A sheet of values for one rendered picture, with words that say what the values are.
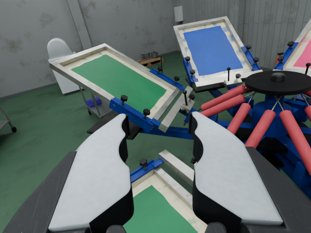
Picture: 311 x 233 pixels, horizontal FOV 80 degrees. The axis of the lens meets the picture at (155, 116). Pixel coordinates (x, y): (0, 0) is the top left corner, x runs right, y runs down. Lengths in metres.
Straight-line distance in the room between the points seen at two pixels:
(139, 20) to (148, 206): 7.40
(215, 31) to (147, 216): 1.86
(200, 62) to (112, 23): 6.01
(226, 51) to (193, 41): 0.34
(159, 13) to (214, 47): 6.35
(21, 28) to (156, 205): 7.06
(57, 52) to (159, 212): 5.36
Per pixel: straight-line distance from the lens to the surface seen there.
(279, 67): 1.89
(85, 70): 1.45
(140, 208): 0.97
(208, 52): 1.99
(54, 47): 5.88
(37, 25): 7.47
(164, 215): 0.93
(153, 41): 8.16
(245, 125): 1.31
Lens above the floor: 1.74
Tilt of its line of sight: 29 degrees down
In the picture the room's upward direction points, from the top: 11 degrees counter-clockwise
